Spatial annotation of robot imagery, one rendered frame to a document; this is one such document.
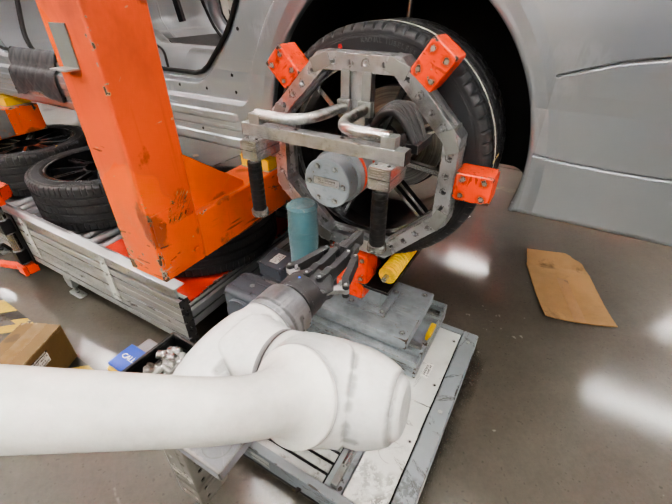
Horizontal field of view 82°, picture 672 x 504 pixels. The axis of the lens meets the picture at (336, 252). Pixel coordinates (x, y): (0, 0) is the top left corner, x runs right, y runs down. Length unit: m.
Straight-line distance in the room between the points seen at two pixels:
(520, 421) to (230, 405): 1.35
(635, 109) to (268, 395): 0.94
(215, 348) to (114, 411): 0.20
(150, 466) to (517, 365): 1.37
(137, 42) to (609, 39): 1.01
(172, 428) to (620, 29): 1.01
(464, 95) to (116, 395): 0.90
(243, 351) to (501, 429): 1.20
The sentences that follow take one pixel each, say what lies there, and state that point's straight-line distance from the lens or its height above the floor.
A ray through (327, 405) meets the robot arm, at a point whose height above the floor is 0.92.
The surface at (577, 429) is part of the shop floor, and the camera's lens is 1.67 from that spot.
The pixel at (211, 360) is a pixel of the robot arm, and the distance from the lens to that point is 0.49.
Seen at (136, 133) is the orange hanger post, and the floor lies 0.95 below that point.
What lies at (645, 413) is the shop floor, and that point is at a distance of 1.84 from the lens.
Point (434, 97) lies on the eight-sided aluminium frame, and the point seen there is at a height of 1.04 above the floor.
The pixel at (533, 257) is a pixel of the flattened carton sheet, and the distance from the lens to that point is 2.39.
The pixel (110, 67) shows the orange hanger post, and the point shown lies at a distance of 1.05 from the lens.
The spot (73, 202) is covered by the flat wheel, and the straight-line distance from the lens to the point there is 2.16.
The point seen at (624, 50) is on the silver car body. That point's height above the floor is 1.14.
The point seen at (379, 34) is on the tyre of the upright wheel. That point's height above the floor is 1.15.
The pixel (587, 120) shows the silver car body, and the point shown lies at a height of 1.00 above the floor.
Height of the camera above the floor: 1.24
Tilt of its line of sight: 34 degrees down
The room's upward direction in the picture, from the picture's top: straight up
